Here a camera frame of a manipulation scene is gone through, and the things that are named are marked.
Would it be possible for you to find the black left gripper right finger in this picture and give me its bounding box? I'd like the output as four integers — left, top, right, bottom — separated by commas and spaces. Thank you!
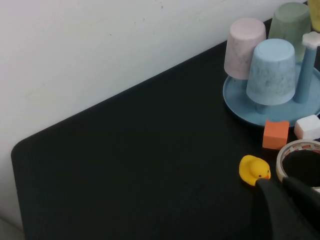
283, 175, 320, 232

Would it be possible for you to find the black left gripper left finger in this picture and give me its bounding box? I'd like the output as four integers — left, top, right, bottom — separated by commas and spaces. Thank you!
251, 178, 318, 240

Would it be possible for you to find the yellow plastic cup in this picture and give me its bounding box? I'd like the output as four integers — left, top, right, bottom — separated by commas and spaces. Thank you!
306, 0, 320, 33

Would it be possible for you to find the blue cup stand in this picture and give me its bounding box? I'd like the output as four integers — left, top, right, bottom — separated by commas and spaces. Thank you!
222, 31, 320, 128

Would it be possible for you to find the blue plastic cup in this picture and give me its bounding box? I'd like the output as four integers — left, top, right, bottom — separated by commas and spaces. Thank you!
246, 38, 297, 106

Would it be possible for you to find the green plastic cup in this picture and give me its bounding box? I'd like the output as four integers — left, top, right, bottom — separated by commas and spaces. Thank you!
267, 2, 312, 64

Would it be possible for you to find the yellow rubber duck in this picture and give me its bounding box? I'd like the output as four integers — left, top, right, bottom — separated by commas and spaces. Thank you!
239, 154, 272, 187

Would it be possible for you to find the white tape roll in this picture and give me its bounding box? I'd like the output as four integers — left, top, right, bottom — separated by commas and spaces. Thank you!
276, 139, 320, 194

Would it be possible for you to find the orange foam cube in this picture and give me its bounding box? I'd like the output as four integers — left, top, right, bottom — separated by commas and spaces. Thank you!
262, 119, 291, 151

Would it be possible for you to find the white foam cube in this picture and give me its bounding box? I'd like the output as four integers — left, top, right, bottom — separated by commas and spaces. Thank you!
293, 114, 320, 141

